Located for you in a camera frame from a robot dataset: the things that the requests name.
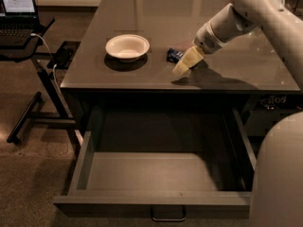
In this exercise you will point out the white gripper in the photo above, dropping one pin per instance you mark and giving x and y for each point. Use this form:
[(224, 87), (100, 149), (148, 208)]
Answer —
[(206, 41)]

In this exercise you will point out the blue rxbar blueberry wrapper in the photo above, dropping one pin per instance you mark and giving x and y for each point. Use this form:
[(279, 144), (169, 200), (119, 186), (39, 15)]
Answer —
[(174, 55)]

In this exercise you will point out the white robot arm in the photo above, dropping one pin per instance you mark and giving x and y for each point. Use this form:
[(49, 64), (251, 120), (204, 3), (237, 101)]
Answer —
[(277, 197)]

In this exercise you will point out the open grey top drawer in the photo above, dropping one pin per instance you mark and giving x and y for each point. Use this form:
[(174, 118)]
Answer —
[(131, 161)]

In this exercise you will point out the white paper bowl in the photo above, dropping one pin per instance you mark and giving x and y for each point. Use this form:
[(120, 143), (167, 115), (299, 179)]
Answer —
[(128, 47)]

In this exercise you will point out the grey counter cabinet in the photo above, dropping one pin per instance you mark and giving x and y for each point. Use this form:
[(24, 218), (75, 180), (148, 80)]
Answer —
[(224, 79)]

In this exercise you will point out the black phone on tray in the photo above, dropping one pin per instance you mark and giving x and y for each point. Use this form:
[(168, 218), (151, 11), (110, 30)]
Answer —
[(63, 55)]

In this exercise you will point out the open black laptop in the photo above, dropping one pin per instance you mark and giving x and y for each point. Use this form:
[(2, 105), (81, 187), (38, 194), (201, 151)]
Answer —
[(18, 20)]

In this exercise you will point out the metal drawer handle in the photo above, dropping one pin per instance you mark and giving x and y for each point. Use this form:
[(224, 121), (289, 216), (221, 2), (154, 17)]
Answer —
[(168, 214)]

